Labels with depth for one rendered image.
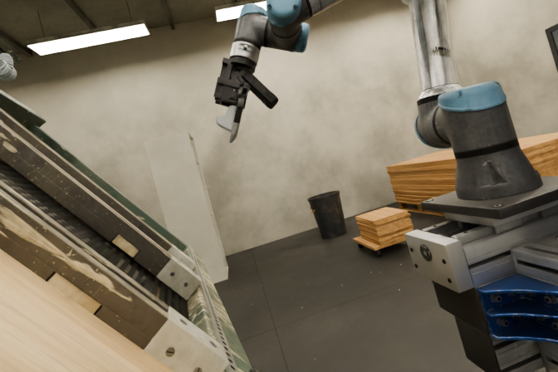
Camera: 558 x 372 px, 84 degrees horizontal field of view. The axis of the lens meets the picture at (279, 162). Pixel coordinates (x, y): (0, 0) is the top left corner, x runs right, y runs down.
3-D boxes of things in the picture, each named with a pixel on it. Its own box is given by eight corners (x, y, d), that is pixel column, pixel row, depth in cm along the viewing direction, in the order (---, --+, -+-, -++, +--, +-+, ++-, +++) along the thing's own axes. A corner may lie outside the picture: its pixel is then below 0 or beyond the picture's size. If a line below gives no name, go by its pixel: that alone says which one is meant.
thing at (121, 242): (132, 257, 95) (139, 250, 96) (111, 242, 94) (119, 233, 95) (134, 256, 98) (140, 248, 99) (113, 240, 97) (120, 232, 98)
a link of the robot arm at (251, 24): (270, 3, 79) (237, -2, 80) (261, 43, 78) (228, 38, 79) (272, 21, 87) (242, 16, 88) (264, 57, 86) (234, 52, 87)
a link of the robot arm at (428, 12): (438, 149, 72) (403, -78, 73) (414, 152, 87) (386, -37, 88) (491, 142, 71) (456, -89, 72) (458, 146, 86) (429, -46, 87)
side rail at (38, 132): (173, 261, 188) (186, 246, 192) (17, 138, 170) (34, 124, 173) (173, 258, 196) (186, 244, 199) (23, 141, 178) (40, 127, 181)
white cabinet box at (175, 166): (227, 279, 413) (188, 131, 418) (184, 293, 404) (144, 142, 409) (228, 266, 472) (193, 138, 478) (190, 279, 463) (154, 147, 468)
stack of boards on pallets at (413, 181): (622, 200, 308) (599, 125, 310) (536, 232, 291) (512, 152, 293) (450, 193, 551) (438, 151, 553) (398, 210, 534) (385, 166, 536)
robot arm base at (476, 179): (496, 180, 74) (485, 140, 74) (563, 179, 59) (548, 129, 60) (442, 198, 72) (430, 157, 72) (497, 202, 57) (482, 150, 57)
